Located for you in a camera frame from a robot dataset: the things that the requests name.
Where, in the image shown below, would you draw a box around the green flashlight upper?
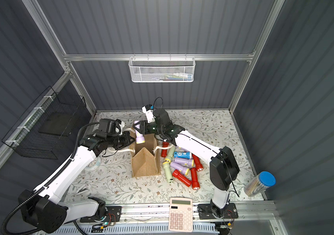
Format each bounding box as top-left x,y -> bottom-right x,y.
165,145 -> 176,163

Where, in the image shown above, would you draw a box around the markers in wall basket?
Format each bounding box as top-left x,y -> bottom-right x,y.
155,73 -> 193,82

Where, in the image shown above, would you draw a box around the black corrugated cable hose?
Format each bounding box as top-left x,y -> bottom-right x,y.
1,122 -> 100,235

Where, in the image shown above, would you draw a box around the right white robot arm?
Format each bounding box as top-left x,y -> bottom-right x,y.
133,120 -> 240,210

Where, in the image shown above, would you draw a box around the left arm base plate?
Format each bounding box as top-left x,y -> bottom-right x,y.
79,206 -> 122,223

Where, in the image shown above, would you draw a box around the clear tape roll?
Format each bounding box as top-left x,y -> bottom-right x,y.
84,156 -> 103,171

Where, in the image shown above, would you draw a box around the brown jute tote bag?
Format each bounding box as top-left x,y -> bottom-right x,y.
117,134 -> 162,178

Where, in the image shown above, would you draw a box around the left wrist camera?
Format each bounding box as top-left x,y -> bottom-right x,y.
96,118 -> 125,139

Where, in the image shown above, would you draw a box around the green flashlight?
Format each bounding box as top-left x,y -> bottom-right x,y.
165,145 -> 176,163
162,161 -> 173,183

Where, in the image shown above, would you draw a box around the blue lid pencil tube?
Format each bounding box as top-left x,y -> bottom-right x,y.
244,171 -> 276,197

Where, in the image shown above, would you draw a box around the pink desk calculator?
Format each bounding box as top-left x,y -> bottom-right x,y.
168,197 -> 193,233

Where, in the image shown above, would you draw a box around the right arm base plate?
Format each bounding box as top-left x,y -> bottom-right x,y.
197,203 -> 238,220

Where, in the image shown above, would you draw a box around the red flashlight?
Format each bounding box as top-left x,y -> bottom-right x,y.
172,169 -> 192,187
190,167 -> 200,190
161,142 -> 169,158
192,154 -> 204,171

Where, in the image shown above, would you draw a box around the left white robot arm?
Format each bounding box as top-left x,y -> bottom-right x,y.
19,131 -> 135,233

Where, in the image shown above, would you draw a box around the blue flashlight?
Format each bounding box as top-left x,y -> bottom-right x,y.
174,151 -> 192,159

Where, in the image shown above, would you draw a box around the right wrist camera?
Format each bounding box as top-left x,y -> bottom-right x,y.
142,104 -> 155,123

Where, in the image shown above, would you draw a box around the purple flashlight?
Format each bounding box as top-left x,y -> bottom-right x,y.
170,162 -> 190,175
174,158 -> 194,167
133,120 -> 145,144

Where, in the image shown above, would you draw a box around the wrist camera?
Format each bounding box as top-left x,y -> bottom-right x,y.
142,104 -> 155,123
96,118 -> 125,139

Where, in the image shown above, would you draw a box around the black wire side basket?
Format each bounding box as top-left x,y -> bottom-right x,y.
2,87 -> 87,160

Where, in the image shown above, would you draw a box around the white wire wall basket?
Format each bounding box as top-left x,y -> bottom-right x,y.
128,58 -> 196,83

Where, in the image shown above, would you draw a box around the green flashlight lower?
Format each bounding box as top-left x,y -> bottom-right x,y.
162,161 -> 173,183

